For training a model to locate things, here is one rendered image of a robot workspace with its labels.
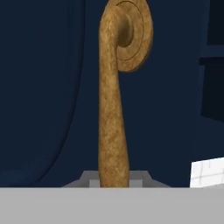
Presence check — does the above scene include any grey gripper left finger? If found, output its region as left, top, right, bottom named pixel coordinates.
left=61, top=171, right=102, bottom=188

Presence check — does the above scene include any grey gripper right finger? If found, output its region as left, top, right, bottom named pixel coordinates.
left=127, top=171, right=172, bottom=188

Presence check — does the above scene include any brass cabinet door handle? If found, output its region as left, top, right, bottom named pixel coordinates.
left=98, top=0, right=154, bottom=188

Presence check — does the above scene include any navy blue cabinet door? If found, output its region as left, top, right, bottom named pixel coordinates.
left=0, top=0, right=224, bottom=188

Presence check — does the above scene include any navy blue cabinet run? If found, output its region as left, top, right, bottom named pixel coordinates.
left=199, top=0, right=224, bottom=123

